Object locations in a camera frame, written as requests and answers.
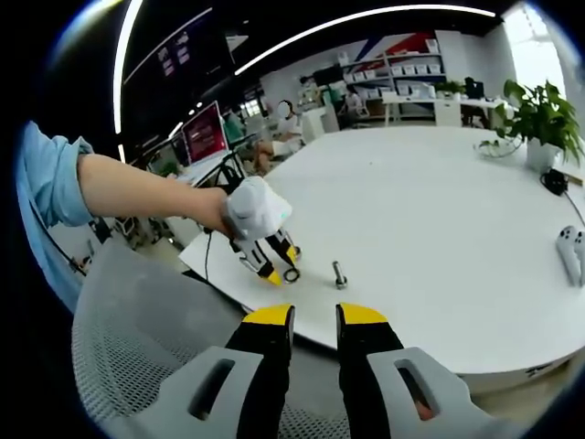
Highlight long curved ceiling light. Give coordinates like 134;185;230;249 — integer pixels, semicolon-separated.
234;4;498;77
112;0;144;134

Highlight small potted plant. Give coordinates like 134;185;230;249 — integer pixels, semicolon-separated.
436;80;465;100

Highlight white hand controller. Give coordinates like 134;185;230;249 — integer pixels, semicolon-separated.
556;225;582;287
573;230;585;275

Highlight large potted green plant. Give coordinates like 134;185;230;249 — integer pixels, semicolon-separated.
478;78;585;174

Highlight grey mesh office chair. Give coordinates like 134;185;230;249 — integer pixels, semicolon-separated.
71;240;353;439

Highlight white monitor desk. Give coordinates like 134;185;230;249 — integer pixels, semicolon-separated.
175;136;257;188

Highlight small black device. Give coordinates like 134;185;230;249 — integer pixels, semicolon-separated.
543;167;570;197

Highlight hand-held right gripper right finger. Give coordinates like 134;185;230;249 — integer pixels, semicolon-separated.
335;302;518;439

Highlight dark wall display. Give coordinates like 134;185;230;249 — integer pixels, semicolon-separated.
122;6;229;86

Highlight person's light blue shirt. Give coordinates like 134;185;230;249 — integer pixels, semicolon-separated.
16;121;96;315

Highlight thin device cable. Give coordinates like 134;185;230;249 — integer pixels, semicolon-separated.
564;191;585;217

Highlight long white desk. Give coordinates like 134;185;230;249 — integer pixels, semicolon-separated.
381;89;504;128

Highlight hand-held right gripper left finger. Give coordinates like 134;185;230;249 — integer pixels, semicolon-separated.
109;303;297;439

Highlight shelf with white bins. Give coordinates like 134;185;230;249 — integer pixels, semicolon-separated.
337;39;447;115

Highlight red screen monitor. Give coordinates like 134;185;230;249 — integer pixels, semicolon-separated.
181;101;229;166

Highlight small metal threaded stud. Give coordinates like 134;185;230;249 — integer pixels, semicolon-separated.
331;260;350;291

